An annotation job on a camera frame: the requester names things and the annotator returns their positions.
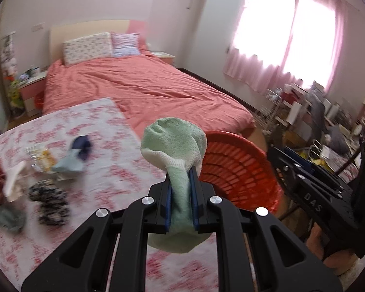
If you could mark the bed with orange duvet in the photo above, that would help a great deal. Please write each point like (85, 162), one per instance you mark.
(140, 85)

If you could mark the pink white nightstand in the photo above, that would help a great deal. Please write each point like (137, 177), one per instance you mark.
(32, 94)

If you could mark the green plush toy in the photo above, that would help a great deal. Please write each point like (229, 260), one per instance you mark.
(15, 92)

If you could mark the blue grey sock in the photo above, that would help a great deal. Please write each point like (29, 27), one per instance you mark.
(76, 155)

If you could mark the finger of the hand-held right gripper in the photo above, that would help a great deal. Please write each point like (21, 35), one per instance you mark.
(319, 170)
(313, 202)

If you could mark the pink floral tablecloth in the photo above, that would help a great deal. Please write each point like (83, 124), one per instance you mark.
(109, 146)

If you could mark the pink striped pillow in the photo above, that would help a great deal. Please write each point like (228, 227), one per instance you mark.
(126, 44)

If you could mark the small beige nightstand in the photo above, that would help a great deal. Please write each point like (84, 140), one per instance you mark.
(163, 57)

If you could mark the grey office chair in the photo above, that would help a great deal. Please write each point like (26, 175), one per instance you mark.
(318, 112)

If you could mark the light green sock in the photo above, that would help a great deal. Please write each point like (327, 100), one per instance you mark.
(173, 140)

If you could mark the black floral sock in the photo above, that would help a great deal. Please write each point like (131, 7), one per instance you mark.
(50, 202)

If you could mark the person's right hand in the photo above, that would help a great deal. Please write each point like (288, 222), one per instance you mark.
(337, 261)

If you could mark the beige and pink headboard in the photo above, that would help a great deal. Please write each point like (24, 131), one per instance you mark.
(79, 29)

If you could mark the orange plastic basket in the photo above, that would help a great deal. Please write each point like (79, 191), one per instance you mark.
(240, 173)

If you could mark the grey green sock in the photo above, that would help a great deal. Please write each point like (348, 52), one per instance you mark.
(9, 217)

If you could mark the pink curtain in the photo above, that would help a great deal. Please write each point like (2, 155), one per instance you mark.
(261, 67)

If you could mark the hanging plush toy holder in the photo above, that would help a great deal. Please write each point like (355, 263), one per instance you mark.
(9, 54)

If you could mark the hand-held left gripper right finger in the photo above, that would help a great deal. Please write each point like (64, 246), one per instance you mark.
(196, 210)

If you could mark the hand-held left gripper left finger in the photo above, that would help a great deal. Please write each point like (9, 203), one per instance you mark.
(168, 210)

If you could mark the white cloth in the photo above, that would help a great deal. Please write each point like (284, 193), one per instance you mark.
(15, 179)

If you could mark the wall socket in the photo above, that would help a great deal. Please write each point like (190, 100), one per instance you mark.
(38, 26)

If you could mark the floral print pillow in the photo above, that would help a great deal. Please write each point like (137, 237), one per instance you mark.
(86, 48)

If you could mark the yellow snack packet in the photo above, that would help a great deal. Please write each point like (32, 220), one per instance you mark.
(41, 158)

